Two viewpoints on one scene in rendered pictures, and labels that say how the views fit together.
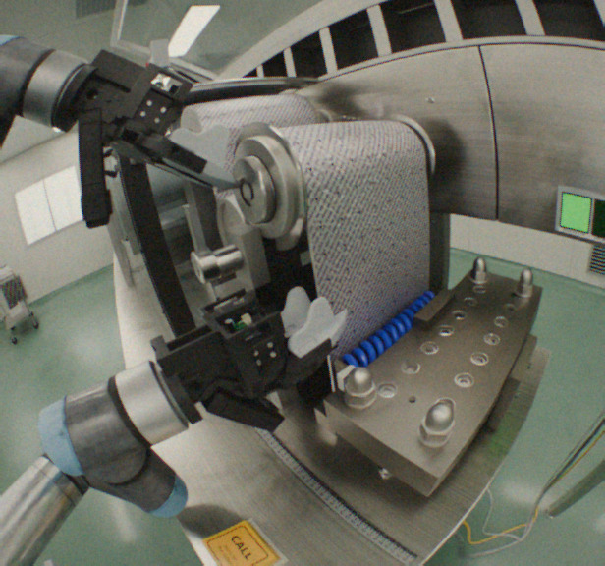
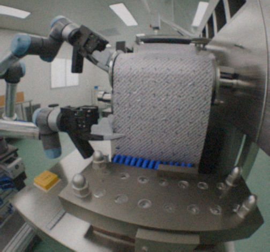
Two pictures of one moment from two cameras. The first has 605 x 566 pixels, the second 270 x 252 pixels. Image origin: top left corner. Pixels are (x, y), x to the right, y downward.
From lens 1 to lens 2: 32 cm
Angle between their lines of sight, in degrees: 46
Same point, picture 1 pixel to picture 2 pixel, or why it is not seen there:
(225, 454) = (83, 165)
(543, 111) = not seen: outside the picture
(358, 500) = not seen: hidden behind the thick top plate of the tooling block
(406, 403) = (98, 178)
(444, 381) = (117, 190)
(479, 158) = (257, 88)
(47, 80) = (65, 32)
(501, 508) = not seen: outside the picture
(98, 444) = (40, 118)
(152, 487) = (46, 142)
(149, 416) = (51, 119)
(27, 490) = (26, 124)
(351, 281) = (130, 123)
